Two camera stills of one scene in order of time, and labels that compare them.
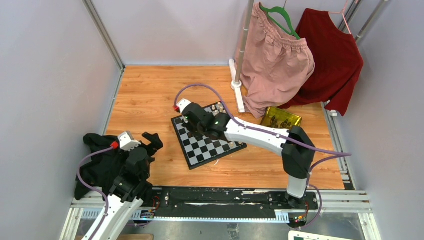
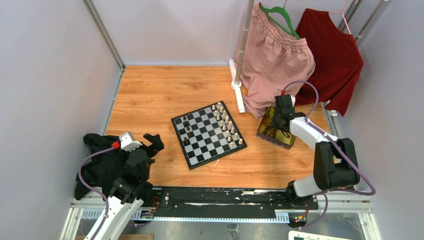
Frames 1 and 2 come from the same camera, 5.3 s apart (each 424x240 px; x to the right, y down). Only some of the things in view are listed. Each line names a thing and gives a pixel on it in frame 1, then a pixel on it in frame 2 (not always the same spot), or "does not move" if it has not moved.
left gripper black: x=155 y=144 does not move
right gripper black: x=187 y=124 -> x=275 y=124
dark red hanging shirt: x=337 y=60 does not move
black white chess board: x=198 y=150 does not move
